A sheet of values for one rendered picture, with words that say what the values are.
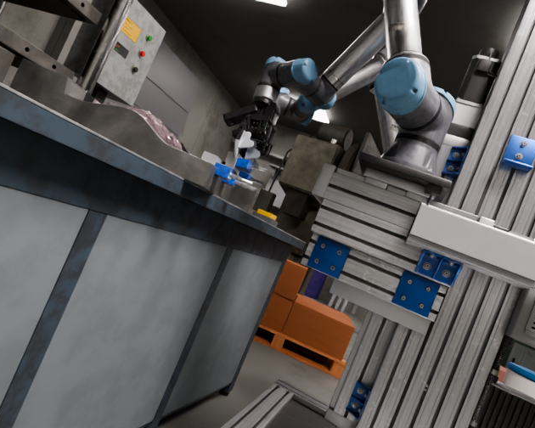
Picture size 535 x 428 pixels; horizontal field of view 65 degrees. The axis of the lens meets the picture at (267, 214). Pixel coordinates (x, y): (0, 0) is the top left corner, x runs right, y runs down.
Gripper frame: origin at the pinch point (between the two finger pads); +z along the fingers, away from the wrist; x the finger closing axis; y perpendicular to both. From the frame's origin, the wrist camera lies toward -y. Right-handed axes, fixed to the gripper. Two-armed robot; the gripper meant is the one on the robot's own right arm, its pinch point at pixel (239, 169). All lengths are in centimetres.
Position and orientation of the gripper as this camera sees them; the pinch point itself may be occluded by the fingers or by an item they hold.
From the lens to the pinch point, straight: 162.7
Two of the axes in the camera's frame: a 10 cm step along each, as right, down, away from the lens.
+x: 3.1, 1.8, 9.3
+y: 8.7, 3.5, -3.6
